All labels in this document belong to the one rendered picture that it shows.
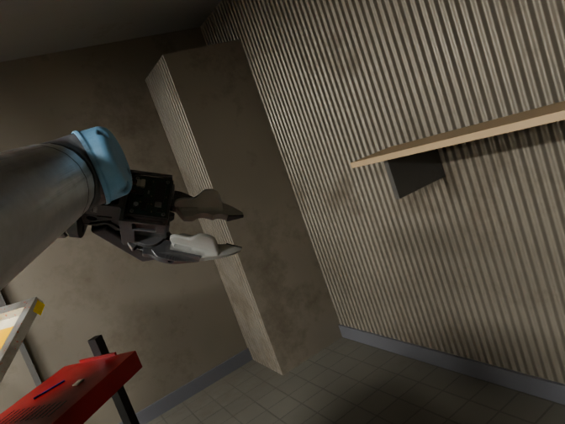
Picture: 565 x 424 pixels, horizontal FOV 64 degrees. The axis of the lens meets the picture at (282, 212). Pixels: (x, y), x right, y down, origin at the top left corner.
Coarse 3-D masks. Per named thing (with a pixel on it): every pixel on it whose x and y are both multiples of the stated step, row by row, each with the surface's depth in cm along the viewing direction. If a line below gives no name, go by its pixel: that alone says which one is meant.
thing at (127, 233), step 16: (144, 176) 55; (160, 176) 55; (144, 192) 54; (160, 192) 54; (96, 208) 52; (112, 208) 52; (128, 208) 52; (144, 208) 52; (160, 208) 53; (80, 224) 55; (96, 224) 56; (112, 224) 56; (128, 224) 52; (144, 224) 52; (160, 224) 52; (128, 240) 56; (144, 240) 57; (160, 240) 57
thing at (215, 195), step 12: (204, 192) 58; (216, 192) 58; (180, 204) 60; (192, 204) 60; (204, 204) 61; (216, 204) 61; (228, 204) 63; (180, 216) 61; (192, 216) 60; (204, 216) 62; (216, 216) 62; (228, 216) 62; (240, 216) 62
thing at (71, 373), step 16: (112, 352) 219; (128, 352) 215; (64, 368) 226; (80, 368) 217; (96, 368) 209; (112, 368) 201; (128, 368) 207; (48, 384) 210; (64, 384) 203; (80, 384) 195; (96, 384) 189; (112, 384) 196; (32, 400) 197; (48, 400) 190; (64, 400) 184; (80, 400) 179; (96, 400) 186; (0, 416) 191; (16, 416) 185; (32, 416) 179; (48, 416) 173; (64, 416) 171; (80, 416) 177
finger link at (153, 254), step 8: (144, 248) 57; (152, 248) 57; (160, 248) 57; (168, 248) 57; (144, 256) 58; (152, 256) 57; (160, 256) 57; (168, 256) 57; (176, 256) 58; (184, 256) 58; (192, 256) 58; (200, 256) 58
